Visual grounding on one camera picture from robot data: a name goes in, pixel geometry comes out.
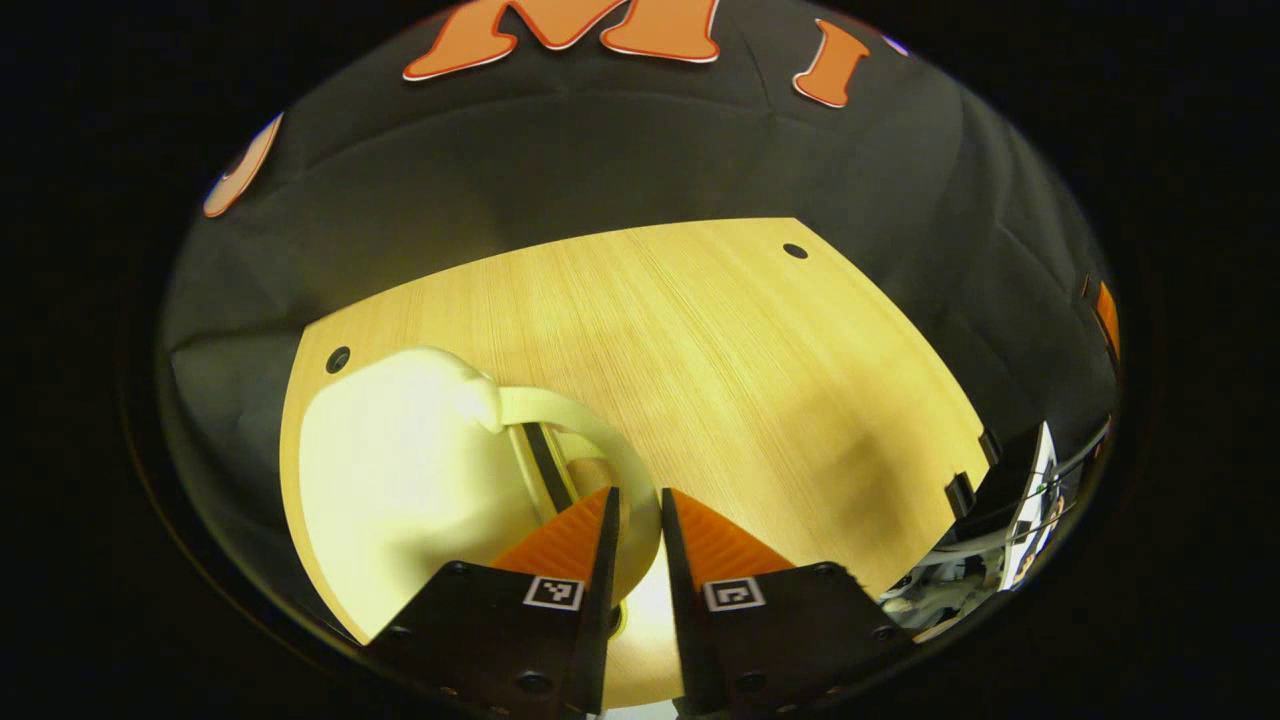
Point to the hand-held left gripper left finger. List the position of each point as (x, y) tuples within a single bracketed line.
[(603, 610)]

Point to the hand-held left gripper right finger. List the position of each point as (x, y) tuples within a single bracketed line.
[(680, 620)]

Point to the pale yellow suitcase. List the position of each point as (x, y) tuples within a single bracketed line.
[(400, 480)]

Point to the black table edge bracket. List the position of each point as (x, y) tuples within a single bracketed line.
[(960, 495), (990, 447)]

